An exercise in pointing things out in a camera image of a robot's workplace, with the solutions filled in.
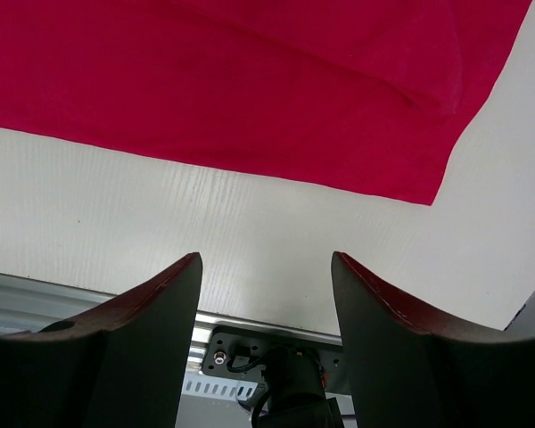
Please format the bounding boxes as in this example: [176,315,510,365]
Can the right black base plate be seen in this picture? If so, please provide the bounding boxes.
[201,325,350,395]

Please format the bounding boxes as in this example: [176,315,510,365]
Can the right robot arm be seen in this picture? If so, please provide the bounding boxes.
[0,252,535,427]

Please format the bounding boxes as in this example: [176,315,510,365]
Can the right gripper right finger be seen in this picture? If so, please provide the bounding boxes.
[331,252,535,427]

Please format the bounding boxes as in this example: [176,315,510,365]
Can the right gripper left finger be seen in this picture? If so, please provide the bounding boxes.
[0,253,202,427]

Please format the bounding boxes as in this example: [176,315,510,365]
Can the magenta t shirt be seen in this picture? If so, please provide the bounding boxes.
[0,1,530,205]

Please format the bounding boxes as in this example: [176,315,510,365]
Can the aluminium mounting rail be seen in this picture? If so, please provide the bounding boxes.
[0,274,342,373]

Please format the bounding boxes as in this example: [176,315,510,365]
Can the white slotted cable duct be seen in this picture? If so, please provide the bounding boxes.
[181,375,259,401]

